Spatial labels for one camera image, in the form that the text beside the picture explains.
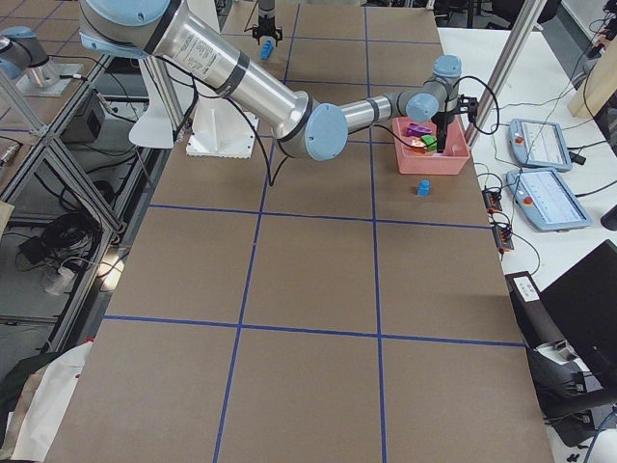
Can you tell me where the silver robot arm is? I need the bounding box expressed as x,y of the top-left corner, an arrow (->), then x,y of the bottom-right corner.
79,1 -> 478,161
250,0 -> 283,46

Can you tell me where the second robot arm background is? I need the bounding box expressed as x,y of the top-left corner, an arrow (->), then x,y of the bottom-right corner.
1,26 -> 83,97

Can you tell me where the green two-stud block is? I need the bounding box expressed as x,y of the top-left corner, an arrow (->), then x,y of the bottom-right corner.
420,134 -> 438,151

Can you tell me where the small blue block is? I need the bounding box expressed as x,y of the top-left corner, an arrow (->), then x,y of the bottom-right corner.
416,179 -> 431,197

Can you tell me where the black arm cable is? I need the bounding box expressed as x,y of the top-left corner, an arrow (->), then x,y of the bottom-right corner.
158,55 -> 290,187

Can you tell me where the aluminium frame post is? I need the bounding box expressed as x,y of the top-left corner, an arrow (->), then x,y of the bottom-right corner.
465,0 -> 560,148

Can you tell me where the white plastic bag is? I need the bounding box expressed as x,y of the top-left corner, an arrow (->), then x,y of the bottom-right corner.
1,340 -> 94,462

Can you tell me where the near teach pendant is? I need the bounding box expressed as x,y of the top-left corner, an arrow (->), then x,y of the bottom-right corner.
506,168 -> 592,232

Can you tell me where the pink plastic box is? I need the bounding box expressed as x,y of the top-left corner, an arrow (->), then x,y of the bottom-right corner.
391,117 -> 471,176

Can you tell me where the orange sloped block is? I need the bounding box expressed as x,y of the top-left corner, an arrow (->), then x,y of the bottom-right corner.
407,138 -> 427,155

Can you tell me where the aluminium frame rack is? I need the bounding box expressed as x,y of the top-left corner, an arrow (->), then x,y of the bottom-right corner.
1,53 -> 165,365

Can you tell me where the teach pendant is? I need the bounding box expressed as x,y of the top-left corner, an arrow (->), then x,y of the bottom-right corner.
506,168 -> 592,232
508,119 -> 572,172

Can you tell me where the long blue four-stud block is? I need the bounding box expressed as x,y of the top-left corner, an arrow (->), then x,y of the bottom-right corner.
260,40 -> 275,60

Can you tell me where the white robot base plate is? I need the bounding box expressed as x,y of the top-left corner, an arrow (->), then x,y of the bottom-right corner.
186,99 -> 258,159

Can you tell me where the black usb hub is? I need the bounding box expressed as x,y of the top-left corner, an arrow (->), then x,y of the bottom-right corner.
482,189 -> 502,214
492,224 -> 514,254

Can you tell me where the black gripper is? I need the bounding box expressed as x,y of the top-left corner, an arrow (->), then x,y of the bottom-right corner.
431,95 -> 479,153
251,16 -> 283,45

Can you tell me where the purple sloped block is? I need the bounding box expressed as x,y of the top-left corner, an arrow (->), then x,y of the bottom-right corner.
406,123 -> 432,138

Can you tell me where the far teach pendant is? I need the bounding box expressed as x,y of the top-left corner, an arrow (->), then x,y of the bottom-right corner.
508,119 -> 572,172

